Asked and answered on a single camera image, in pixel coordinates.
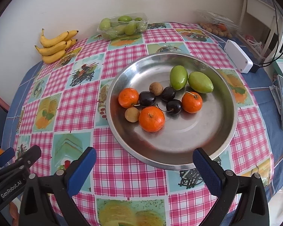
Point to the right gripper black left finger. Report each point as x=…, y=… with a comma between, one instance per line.
x=36, y=208

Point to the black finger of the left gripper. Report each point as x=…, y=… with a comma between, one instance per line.
x=6, y=156
x=26, y=160

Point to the brown longan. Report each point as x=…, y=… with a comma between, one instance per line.
x=156, y=88
x=132, y=114

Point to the orange tangerine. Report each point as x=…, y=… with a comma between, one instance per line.
x=191, y=102
x=128, y=97
x=151, y=119

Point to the dark cherry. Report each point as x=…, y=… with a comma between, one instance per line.
x=146, y=99
x=168, y=94
x=174, y=107

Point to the green jujube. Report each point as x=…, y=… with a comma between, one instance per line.
x=200, y=82

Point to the large green jujube fruit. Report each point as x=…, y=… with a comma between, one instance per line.
x=178, y=77

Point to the silver metal plate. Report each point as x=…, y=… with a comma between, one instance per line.
x=212, y=128

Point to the yellow banana bunch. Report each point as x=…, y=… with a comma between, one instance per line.
x=55, y=48

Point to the pink checkered fruit tablecloth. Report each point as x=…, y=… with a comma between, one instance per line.
x=144, y=171

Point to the white plastic box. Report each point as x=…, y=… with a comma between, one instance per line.
x=241, y=60

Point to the plastic pack green jujubes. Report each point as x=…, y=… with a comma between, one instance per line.
x=111, y=28

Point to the white shelf unit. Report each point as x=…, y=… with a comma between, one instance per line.
x=261, y=29

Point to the clear box of longans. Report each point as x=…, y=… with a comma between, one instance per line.
x=217, y=24

